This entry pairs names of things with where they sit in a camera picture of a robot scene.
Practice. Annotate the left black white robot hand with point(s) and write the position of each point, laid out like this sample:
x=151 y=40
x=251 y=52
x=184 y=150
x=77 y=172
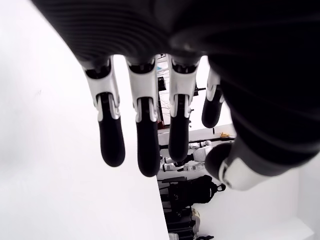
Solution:
x=175 y=25

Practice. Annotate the small yellow object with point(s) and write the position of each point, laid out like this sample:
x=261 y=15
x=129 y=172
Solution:
x=224 y=135

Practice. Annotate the white humanoid robot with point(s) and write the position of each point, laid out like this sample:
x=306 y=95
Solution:
x=200 y=153

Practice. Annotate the black backpack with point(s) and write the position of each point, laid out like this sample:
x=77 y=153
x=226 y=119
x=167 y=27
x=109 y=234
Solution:
x=197 y=190

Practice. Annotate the black equipment case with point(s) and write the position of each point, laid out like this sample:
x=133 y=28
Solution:
x=180 y=220

